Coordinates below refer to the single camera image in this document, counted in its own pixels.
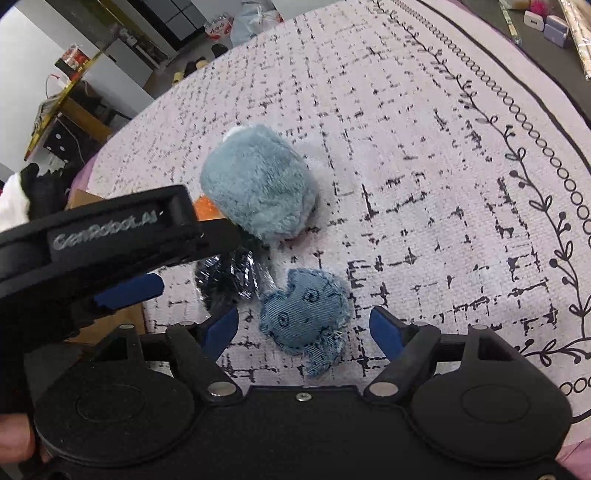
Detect blue denim fabric toy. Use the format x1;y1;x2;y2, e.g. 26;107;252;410
259;268;352;378

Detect cardboard box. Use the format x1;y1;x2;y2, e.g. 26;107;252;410
66;189;146;345

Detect white and black clothes pile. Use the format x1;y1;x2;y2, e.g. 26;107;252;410
0;163;79;232

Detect white plastic bags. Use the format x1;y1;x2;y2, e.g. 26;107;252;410
230;0;283;47

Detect yellow slipper pair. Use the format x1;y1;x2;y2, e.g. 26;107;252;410
172;57;208;85

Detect blue-grey fluffy plush toy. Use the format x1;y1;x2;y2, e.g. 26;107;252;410
200;125;318;244

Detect grey patterned blanket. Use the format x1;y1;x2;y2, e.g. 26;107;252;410
88;1;590;433

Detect red snack container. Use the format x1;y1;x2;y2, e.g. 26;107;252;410
55;44;90;80

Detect round yellow-edged side table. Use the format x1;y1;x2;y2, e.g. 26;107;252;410
23;51;112;162

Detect hamburger plush toy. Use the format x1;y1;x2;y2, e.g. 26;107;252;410
193;195;226;222

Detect red drink pack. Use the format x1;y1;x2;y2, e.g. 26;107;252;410
204;14;233;41

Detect patterned wrapping paper roll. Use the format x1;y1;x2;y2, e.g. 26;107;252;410
558;0;591;81

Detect purple small box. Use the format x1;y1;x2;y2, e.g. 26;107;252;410
543;15;569;48

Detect person's left hand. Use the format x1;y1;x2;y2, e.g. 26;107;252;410
0;414;37;464

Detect white charger plug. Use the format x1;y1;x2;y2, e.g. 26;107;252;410
523;10;545;32

